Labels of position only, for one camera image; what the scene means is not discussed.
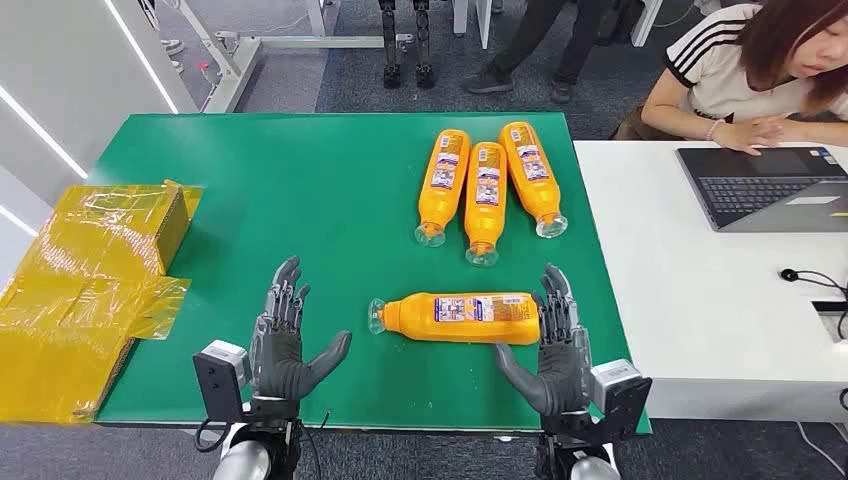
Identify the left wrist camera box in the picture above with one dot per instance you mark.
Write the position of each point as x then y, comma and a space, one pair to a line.
218, 384

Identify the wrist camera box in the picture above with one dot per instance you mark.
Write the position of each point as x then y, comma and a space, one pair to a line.
623, 404
218, 384

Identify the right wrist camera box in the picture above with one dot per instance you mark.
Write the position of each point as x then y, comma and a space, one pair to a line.
623, 404

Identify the white table leg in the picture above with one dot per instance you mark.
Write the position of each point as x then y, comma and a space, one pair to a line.
646, 20
480, 20

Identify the yellow taped cardboard box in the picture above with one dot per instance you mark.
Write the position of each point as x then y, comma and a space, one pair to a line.
79, 298

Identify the white desk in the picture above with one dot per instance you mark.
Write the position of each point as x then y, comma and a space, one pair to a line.
696, 298

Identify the orange bottle with clear cap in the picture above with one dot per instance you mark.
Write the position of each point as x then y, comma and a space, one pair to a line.
540, 199
464, 328
485, 225
440, 205

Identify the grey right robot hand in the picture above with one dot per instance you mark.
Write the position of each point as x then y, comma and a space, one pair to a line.
563, 378

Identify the person's right hand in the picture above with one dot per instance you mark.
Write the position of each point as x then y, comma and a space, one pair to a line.
745, 136

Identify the white metal table frame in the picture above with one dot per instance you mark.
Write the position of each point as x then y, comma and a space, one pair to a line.
232, 66

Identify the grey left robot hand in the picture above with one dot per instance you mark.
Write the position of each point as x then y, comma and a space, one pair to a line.
278, 358

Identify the dark grey laptop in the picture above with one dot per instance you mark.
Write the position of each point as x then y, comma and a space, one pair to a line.
748, 192

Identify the black robot leg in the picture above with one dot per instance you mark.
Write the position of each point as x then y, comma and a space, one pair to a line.
424, 40
391, 40

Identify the small red floor object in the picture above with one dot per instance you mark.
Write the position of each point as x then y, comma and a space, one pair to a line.
203, 65

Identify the green table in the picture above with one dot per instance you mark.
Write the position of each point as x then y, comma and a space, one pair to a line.
298, 199

